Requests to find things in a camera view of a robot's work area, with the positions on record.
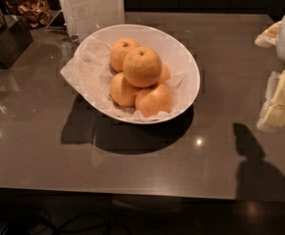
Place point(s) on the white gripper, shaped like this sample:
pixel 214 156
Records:
pixel 273 115

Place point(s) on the white ceramic bowl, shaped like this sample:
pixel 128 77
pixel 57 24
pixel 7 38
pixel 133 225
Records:
pixel 168 48

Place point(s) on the hidden right orange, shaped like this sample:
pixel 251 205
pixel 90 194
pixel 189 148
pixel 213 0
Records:
pixel 165 74

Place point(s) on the white paper liner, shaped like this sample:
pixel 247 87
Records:
pixel 90 74

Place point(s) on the white paper menu sign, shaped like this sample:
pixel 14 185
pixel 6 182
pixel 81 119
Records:
pixel 83 17

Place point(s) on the glass jar of dried fruit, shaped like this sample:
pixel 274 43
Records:
pixel 36 13

